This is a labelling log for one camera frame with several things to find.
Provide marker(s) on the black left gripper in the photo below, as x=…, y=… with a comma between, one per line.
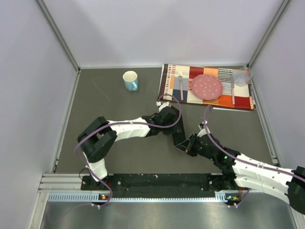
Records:
x=172, y=130

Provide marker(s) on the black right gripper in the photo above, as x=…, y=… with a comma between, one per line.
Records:
x=186, y=146

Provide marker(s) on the black zip tool case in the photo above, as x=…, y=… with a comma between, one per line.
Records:
x=179, y=134

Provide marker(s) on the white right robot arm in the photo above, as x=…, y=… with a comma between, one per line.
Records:
x=241, y=171

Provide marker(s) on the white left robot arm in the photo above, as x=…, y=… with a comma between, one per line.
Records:
x=97, y=139

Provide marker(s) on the colourful patterned placemat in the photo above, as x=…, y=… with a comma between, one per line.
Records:
x=169, y=86

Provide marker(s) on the pink polka dot plate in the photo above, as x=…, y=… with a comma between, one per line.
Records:
x=207, y=87

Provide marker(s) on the blue ceramic mug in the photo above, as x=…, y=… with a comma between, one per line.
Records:
x=131, y=81

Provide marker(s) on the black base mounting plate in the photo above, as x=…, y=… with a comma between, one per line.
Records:
x=200, y=185

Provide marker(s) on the clear plastic cup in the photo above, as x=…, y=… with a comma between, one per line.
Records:
x=242, y=76

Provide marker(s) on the pink handled fork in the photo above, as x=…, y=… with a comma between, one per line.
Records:
x=180, y=76

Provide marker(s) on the grey slotted cable duct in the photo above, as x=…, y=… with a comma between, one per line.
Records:
x=99, y=198

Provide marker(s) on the pink handled knife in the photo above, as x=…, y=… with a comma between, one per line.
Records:
x=232, y=90

